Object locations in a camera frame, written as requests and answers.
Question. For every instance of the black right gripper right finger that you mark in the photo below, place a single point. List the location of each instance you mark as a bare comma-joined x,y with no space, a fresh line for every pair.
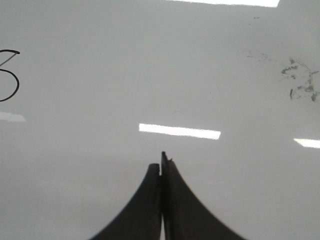
184,215

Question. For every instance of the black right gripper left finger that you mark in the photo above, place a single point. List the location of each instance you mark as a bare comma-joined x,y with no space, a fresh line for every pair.
141,218

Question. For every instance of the white whiteboard with aluminium frame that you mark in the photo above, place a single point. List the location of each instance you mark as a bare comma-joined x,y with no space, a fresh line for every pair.
95,90

